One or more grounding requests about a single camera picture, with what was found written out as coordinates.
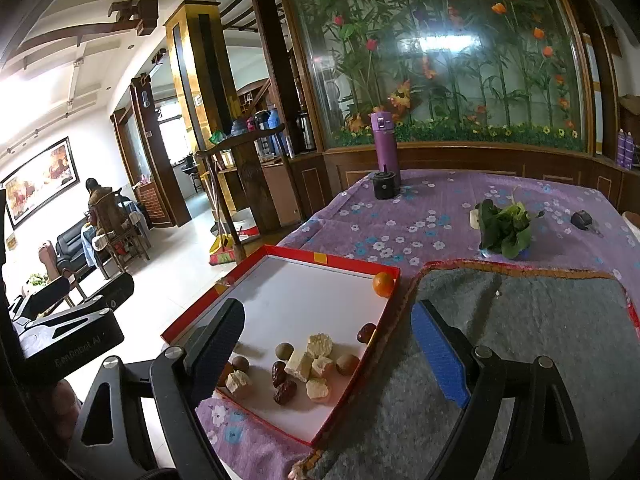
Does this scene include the black sofa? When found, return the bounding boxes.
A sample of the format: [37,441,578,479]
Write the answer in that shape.
[55,217,101,276]

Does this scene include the colourful broom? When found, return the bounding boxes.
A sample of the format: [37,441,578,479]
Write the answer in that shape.
[209,160,238,267]

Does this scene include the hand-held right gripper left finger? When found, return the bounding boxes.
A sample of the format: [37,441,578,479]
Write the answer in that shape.
[65,297,247,480]

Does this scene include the leafy greens bunch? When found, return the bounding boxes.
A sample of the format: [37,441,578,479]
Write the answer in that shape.
[475,187,546,260]

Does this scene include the framed wall painting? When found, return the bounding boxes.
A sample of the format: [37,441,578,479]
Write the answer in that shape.
[0,136,81,231]

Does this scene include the red cardboard box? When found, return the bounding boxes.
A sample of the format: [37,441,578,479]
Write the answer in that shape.
[161,245,402,447]

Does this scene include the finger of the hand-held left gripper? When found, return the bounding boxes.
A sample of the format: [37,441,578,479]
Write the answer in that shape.
[75,272,136,313]
[10,275,71,318]

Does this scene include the purple thermos bottle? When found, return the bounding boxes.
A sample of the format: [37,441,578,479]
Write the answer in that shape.
[369,111,401,178]

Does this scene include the white and red bucket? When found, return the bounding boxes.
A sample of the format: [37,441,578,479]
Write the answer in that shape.
[227,210,261,238]

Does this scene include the steel thermos jug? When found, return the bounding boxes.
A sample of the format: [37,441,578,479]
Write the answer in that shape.
[296,110,317,151]

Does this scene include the grey felt mat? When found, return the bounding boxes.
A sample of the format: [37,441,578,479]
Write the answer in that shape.
[295,259,640,480]

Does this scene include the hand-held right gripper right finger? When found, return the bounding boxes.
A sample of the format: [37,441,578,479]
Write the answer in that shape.
[410,299,591,480]

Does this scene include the person's left hand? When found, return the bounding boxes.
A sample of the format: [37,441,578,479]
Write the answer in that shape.
[47,377,83,441]

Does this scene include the wooden rack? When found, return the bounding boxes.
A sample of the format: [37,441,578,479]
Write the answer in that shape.
[195,122,286,261]

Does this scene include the floral glass partition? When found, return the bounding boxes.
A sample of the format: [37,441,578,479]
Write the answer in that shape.
[272,0,598,153]

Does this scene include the black cylindrical container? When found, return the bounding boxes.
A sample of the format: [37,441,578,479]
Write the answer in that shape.
[372,171,399,201]

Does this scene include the wooden chair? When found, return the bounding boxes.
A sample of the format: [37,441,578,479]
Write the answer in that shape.
[37,240,88,306]
[97,187,151,281]

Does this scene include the purple floral tablecloth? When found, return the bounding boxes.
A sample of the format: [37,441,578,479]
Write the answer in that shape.
[195,169,640,480]

